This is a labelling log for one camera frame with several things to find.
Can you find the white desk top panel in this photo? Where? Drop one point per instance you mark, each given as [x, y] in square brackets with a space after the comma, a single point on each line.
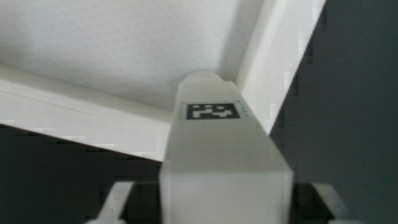
[97, 54]

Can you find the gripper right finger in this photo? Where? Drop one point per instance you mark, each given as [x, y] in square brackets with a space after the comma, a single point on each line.
[337, 207]

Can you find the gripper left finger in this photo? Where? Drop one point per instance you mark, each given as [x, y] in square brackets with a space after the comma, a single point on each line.
[113, 208]

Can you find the white desk leg with tag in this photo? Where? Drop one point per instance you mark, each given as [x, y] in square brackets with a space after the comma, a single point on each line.
[227, 179]

